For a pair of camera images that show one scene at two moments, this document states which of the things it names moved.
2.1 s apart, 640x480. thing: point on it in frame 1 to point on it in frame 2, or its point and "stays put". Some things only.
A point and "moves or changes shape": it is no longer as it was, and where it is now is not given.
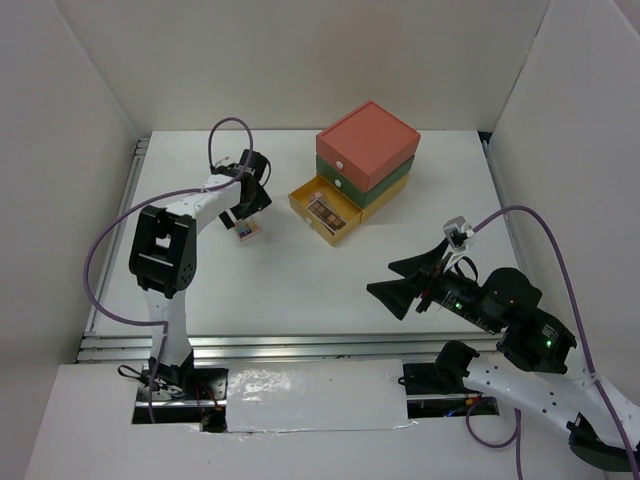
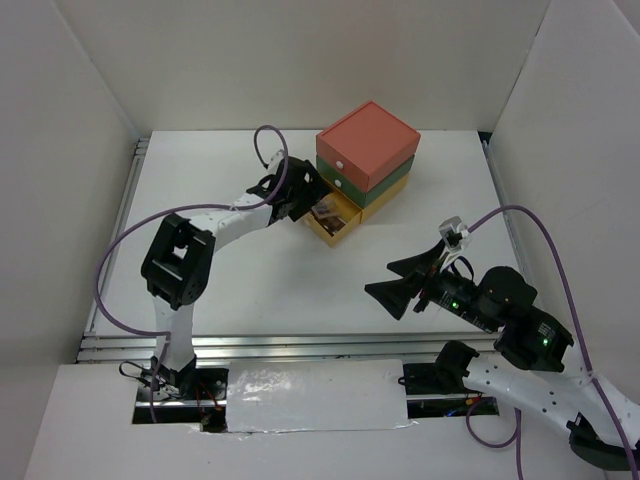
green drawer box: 356,193 stays put
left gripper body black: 259,201 to 307,195
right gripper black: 394,294 stays put
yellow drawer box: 332,213 stays put
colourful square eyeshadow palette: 247,228 moves or changes shape
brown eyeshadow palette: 332,222 stays put
